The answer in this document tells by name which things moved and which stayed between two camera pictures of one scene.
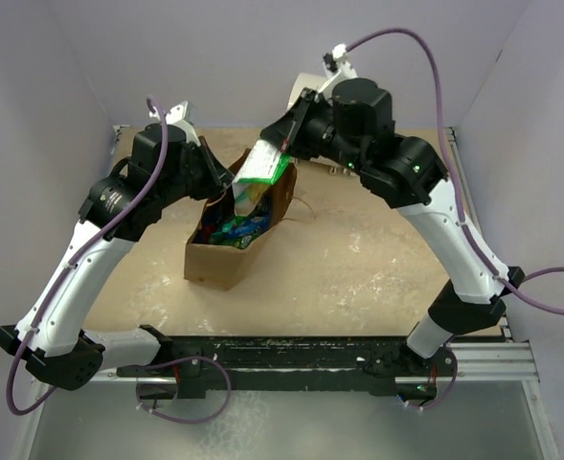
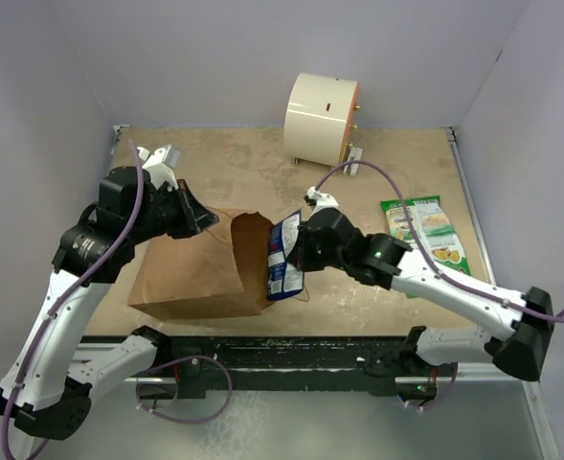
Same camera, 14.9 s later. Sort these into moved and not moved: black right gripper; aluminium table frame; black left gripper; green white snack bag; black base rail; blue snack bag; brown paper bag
Moved: blue snack bag; green white snack bag; black right gripper; black left gripper; brown paper bag
Not moved: black base rail; aluminium table frame
